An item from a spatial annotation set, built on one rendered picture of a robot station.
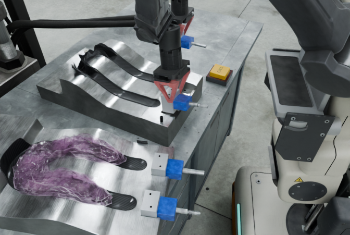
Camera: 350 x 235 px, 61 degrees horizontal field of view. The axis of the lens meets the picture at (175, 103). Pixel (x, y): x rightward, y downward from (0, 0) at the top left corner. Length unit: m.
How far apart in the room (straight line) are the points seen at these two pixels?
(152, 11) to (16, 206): 0.52
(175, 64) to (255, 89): 1.67
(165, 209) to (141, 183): 0.10
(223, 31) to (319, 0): 1.04
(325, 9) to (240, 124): 1.71
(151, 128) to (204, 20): 0.80
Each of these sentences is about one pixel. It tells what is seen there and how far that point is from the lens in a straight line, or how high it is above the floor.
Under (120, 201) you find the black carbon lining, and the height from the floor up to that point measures 0.85.
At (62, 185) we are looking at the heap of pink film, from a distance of 0.72.
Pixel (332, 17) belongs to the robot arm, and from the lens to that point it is 0.44.
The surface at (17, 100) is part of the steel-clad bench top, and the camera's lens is 1.16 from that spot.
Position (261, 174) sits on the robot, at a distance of 1.51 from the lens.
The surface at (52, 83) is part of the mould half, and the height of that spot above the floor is 0.86.
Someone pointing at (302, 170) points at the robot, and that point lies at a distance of 0.89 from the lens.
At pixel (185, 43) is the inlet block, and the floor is 0.94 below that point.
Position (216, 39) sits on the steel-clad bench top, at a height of 0.80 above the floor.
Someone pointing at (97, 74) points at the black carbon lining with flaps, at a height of 0.92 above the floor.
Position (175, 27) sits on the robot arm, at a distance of 0.75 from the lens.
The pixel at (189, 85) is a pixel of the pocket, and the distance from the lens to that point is 0.96.
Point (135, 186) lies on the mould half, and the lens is 0.75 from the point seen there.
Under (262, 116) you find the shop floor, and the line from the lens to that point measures 2.18.
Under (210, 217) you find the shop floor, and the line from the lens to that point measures 1.67.
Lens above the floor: 1.49
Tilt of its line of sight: 43 degrees down
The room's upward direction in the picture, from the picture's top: straight up
